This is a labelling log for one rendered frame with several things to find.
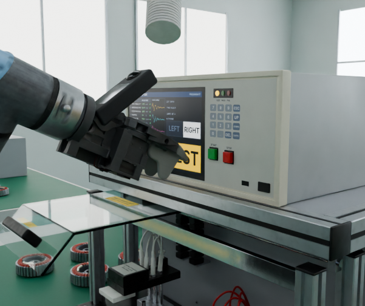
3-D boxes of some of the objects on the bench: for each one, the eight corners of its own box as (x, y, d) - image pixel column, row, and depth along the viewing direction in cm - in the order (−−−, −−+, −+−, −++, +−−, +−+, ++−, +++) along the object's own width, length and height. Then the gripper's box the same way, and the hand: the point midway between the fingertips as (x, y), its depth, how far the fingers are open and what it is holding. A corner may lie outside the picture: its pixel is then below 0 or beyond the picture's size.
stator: (64, 261, 142) (64, 250, 141) (80, 249, 153) (80, 239, 152) (95, 265, 139) (95, 253, 139) (110, 252, 150) (110, 242, 149)
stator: (112, 272, 133) (112, 260, 133) (105, 288, 122) (105, 275, 122) (75, 272, 133) (75, 260, 133) (65, 288, 122) (65, 275, 122)
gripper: (46, 148, 62) (157, 191, 75) (73, 154, 55) (191, 201, 68) (68, 93, 63) (173, 145, 76) (98, 92, 56) (208, 150, 69)
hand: (181, 153), depth 72 cm, fingers closed
